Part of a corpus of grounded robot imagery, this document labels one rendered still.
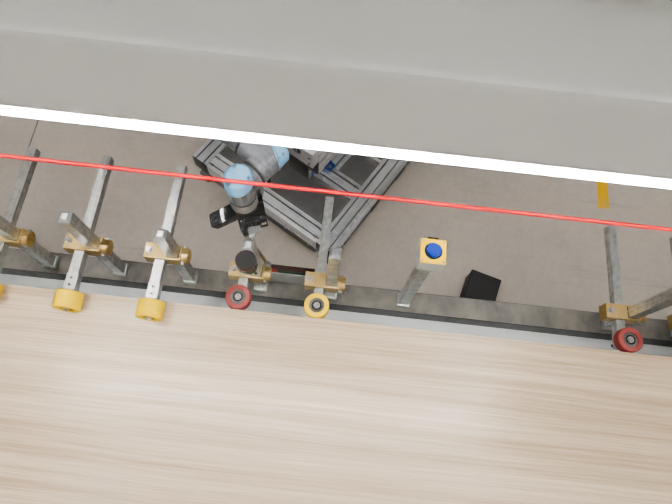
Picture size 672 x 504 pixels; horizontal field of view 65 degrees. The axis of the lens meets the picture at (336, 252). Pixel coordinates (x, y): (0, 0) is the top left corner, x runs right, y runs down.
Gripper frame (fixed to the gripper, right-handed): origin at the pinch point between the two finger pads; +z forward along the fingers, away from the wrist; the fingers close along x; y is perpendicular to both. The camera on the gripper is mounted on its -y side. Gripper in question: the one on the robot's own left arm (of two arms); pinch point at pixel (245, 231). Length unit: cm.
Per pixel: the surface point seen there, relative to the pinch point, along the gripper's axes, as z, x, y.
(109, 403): 11, -40, -49
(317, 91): -136, -53, 9
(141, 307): 3.0, -15.6, -34.6
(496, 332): 39, -44, 81
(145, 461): 11, -58, -41
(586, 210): 101, 14, 176
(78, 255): 5, 6, -52
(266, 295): 30.7, -12.6, 1.5
